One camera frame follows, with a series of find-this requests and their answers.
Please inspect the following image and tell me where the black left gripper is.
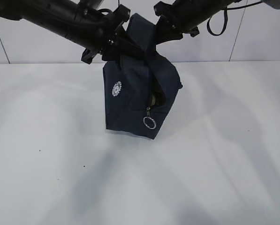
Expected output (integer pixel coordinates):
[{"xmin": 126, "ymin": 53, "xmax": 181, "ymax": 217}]
[{"xmin": 81, "ymin": 5, "xmax": 144, "ymax": 63}]

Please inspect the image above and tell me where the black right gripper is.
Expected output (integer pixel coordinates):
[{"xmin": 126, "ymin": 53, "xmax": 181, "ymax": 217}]
[{"xmin": 153, "ymin": 1, "xmax": 199, "ymax": 45}]

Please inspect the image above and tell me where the navy blue lunch bag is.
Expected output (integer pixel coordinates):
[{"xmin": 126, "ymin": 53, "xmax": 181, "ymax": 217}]
[{"xmin": 103, "ymin": 14, "xmax": 182, "ymax": 139}]

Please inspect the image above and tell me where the glass container with green lid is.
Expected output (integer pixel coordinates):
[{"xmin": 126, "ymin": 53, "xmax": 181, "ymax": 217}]
[{"xmin": 149, "ymin": 92, "xmax": 166, "ymax": 107}]

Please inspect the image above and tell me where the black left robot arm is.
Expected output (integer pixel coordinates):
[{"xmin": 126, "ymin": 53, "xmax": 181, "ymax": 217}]
[{"xmin": 0, "ymin": 0, "xmax": 144, "ymax": 64}]

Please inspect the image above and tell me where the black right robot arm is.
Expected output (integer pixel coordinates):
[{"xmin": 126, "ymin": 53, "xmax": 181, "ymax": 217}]
[{"xmin": 153, "ymin": 0, "xmax": 280, "ymax": 44}]

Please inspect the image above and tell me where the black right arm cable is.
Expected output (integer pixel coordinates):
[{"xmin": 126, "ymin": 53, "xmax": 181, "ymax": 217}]
[{"xmin": 206, "ymin": 4, "xmax": 267, "ymax": 36}]

